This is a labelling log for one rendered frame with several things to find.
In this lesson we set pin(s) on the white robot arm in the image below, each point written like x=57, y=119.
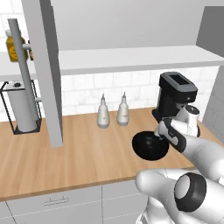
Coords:
x=204, y=157

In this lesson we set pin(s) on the grey base cabinet door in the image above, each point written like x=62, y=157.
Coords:
x=122, y=211
x=67, y=215

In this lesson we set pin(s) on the wide grey drawer front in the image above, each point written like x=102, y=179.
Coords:
x=29, y=204

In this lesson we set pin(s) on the narrow grey drawer front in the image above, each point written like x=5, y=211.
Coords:
x=121, y=191

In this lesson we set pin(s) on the white bottle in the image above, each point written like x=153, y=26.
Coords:
x=103, y=116
x=122, y=113

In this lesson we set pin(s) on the black bowl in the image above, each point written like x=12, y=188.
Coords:
x=147, y=147

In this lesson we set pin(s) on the white wall cabinet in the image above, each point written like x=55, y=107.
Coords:
x=131, y=58

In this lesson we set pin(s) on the amber bottle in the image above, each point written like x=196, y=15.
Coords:
x=12, y=49

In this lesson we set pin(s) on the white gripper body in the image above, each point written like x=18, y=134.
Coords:
x=162, y=128

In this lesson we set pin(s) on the black coffee machine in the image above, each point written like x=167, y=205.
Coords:
x=172, y=93

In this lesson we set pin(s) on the white paper towel roll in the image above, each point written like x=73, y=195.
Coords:
x=20, y=110

